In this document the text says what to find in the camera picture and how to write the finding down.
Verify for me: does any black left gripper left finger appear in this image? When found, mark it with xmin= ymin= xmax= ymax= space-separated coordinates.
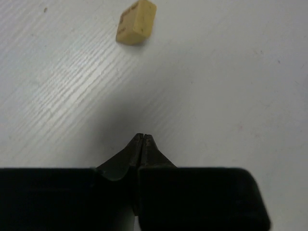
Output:
xmin=0 ymin=133 xmax=144 ymax=231

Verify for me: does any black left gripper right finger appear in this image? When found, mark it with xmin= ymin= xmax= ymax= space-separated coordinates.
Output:
xmin=138 ymin=135 xmax=271 ymax=231

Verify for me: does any yellow eraser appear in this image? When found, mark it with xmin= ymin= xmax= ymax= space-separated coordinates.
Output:
xmin=115 ymin=0 xmax=157 ymax=45

